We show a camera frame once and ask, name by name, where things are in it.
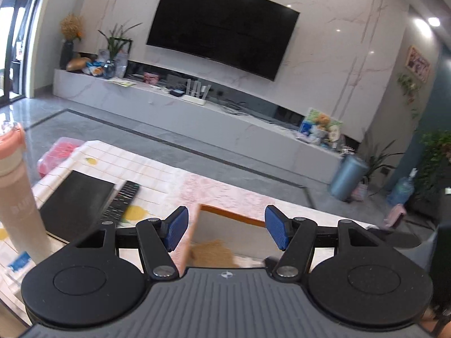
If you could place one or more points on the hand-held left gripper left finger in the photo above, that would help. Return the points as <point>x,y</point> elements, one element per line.
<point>176,227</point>

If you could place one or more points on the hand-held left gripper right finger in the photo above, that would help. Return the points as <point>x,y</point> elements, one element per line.
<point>278,227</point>

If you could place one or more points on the brown plush toy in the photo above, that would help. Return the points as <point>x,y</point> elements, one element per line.
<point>215,253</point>

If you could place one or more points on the black remote control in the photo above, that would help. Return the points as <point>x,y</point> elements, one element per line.
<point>121,200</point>

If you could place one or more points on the pink heater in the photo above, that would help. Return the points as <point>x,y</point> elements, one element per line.
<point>395,216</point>

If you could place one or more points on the blue grey trash can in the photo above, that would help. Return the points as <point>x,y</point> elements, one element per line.
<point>347,179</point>

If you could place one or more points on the striped woven basket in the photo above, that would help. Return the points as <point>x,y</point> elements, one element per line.
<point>360,190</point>

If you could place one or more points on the blue water jug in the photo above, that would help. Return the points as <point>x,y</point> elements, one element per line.
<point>401,190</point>

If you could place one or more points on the lemon print checked cloth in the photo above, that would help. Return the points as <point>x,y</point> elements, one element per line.
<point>105,162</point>

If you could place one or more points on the black notebook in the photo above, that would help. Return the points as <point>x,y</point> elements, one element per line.
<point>77,204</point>

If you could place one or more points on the white round figurine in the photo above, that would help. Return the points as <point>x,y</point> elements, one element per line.
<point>334,133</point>

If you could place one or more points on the white marble television console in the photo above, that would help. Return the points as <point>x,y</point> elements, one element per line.
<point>211,123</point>

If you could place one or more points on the stuffed toys group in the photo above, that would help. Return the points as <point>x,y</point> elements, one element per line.
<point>310,119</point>

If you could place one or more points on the large bushy green plant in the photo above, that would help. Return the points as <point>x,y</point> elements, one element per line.
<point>437,158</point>

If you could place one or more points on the small teddy bear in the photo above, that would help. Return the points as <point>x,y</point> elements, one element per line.
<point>324,120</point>

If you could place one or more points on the long leaved potted plant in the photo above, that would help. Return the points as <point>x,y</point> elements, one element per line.
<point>378,162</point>

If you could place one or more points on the white router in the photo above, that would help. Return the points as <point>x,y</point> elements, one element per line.
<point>197,95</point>

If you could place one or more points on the small black box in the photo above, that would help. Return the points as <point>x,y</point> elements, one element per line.
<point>177,93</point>

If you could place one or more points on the red lidded storage box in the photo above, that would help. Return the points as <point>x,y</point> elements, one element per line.
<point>60,151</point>

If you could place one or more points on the pink box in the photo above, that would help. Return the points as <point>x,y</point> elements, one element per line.
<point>151,77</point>

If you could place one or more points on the yellow green paper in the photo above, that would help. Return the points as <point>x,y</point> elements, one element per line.
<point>121,82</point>

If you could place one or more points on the pink lidded beige tumbler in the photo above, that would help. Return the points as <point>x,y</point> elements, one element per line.
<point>17,211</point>

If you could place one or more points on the small blue white packet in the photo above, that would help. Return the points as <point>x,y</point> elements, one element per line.
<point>19,261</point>

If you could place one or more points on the blue snack packets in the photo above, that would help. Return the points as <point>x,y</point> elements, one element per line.
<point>94,69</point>

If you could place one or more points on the hanging vine plant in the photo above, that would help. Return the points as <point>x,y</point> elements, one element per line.
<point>408,88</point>

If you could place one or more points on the green plant in glass vase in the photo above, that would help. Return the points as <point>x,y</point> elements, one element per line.
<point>116,49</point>

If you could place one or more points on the golden brown ornament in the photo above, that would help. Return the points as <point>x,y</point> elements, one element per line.
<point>78,64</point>

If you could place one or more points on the dark vase with dried flowers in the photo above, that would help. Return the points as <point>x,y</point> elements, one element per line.
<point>68,49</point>

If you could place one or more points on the glass sliding door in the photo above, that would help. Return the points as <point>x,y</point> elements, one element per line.
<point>17,42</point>

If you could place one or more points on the wall power outlet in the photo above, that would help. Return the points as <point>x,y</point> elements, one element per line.
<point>385,171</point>

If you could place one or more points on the black wall television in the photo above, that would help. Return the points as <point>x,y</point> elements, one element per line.
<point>222,28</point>

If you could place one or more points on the framed wall picture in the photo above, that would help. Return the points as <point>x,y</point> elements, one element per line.
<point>418,63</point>

